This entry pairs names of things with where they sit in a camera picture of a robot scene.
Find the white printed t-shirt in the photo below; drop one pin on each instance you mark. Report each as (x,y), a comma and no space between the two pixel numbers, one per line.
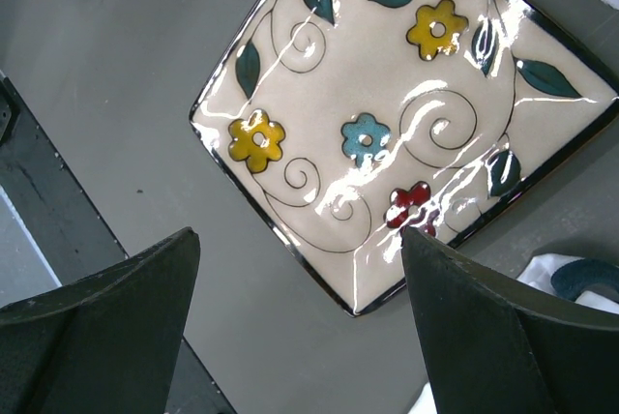
(575,278)

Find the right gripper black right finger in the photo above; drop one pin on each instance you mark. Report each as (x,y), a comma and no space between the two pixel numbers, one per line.
(503,336)

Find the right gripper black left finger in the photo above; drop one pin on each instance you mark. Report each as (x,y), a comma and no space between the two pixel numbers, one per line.
(108,343)

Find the square floral ceramic plate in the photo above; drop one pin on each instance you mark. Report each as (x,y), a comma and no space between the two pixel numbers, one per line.
(344,122)

